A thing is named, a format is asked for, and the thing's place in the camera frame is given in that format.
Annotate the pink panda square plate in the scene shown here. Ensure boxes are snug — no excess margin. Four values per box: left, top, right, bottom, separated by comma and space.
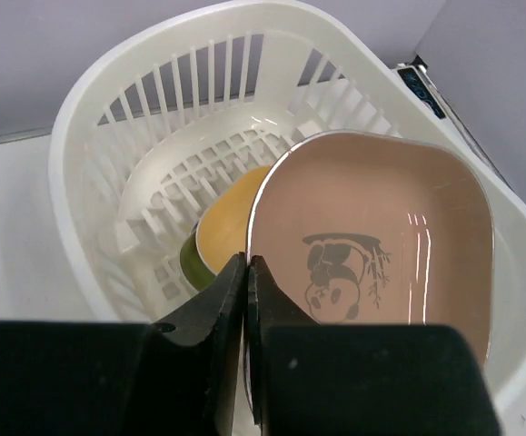
247, 131, 494, 363

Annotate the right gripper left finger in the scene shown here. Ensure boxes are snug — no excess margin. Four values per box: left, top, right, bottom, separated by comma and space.
0, 253, 247, 435

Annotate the white plastic dish bin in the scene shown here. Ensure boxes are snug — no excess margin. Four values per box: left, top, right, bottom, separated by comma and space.
46, 0, 526, 436

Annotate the yellow panda square plate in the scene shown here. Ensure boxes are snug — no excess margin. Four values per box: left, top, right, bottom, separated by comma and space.
195, 166, 271, 274

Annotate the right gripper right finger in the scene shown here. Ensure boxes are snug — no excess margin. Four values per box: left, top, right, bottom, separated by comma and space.
246, 256, 501, 435

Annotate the green panda square plate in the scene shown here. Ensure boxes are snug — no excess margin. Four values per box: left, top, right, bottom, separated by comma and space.
179, 231, 216, 292

